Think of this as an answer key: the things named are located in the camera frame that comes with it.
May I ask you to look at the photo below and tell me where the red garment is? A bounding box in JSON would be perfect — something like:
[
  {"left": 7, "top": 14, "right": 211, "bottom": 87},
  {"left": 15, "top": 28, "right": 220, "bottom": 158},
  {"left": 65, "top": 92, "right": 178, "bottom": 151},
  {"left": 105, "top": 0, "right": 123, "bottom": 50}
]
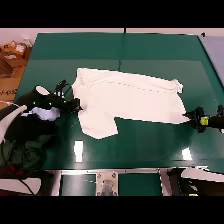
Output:
[{"left": 0, "top": 164, "right": 27, "bottom": 178}]

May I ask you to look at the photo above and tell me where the dark green garment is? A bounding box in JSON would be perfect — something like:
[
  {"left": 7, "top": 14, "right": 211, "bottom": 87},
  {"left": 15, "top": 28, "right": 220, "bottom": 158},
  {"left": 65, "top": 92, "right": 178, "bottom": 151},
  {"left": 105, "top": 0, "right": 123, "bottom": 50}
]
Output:
[{"left": 0, "top": 134, "right": 57, "bottom": 172}]

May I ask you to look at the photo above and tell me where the light blue garment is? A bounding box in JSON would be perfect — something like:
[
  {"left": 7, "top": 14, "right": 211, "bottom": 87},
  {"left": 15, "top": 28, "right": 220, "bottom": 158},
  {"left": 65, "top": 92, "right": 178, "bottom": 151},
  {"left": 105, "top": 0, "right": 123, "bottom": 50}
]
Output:
[{"left": 21, "top": 106, "right": 62, "bottom": 122}]

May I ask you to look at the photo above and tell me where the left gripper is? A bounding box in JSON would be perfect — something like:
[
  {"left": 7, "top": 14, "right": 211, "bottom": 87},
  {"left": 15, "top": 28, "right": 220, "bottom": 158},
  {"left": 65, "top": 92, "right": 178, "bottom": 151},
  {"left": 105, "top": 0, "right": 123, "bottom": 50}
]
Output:
[{"left": 59, "top": 97, "right": 84, "bottom": 114}]

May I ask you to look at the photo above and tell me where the silver frame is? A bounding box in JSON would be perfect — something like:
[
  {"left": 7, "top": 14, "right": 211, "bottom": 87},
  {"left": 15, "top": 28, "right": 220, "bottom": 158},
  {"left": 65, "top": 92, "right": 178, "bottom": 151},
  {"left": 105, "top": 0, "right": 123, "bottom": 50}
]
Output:
[{"left": 42, "top": 167, "right": 224, "bottom": 197}]

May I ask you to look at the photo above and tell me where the white T-shirt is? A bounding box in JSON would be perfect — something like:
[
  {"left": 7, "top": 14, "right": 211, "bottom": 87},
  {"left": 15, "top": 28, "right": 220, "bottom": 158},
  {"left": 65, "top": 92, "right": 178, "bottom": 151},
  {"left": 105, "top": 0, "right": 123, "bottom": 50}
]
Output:
[{"left": 72, "top": 67, "right": 188, "bottom": 141}]

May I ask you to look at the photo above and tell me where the black garment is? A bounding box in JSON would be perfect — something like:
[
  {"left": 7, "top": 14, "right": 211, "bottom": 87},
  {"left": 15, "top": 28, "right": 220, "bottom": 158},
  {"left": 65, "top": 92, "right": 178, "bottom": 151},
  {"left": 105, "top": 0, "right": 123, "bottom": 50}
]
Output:
[{"left": 3, "top": 113, "right": 58, "bottom": 142}]

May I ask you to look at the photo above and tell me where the brown cardboard box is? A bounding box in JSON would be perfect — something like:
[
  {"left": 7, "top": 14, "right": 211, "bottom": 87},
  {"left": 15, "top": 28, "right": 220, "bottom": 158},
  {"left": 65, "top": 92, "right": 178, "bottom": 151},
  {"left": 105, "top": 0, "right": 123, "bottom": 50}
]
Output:
[{"left": 0, "top": 40, "right": 33, "bottom": 80}]

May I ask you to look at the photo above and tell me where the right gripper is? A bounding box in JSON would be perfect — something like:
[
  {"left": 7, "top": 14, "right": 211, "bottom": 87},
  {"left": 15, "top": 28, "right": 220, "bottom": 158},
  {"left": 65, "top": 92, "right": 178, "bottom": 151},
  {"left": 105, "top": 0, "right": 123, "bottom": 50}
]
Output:
[{"left": 182, "top": 106, "right": 205, "bottom": 134}]

